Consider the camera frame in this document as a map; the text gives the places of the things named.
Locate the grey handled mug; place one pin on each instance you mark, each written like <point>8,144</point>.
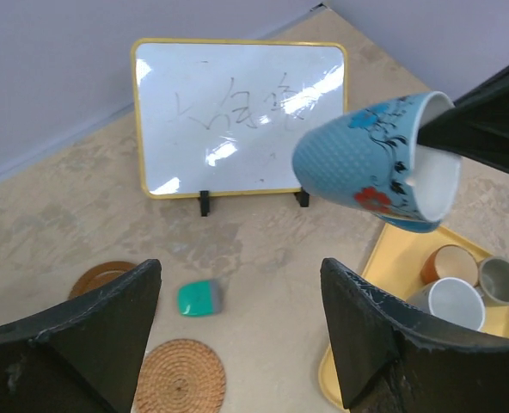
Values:
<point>453,300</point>

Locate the small grey cup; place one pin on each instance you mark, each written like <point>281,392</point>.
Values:
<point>493,281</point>

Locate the small orange cup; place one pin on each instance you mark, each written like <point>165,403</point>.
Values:
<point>450,261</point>

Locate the green whiteboard eraser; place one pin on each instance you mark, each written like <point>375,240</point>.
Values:
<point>199,299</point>

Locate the dark brown ringed coaster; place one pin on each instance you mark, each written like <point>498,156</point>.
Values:
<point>99,276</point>

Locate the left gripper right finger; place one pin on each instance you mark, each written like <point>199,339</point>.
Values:
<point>392,357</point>

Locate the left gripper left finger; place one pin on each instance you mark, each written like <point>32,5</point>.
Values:
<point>85,354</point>

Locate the light woven front coaster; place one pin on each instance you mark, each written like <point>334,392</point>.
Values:
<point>181,375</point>

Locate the small whiteboard with wooden frame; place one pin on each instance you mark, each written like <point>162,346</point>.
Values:
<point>221,118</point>

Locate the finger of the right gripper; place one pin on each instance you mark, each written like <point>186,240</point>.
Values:
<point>478,125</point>

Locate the blue patterned mug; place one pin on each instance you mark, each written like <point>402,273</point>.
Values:
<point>371,159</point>

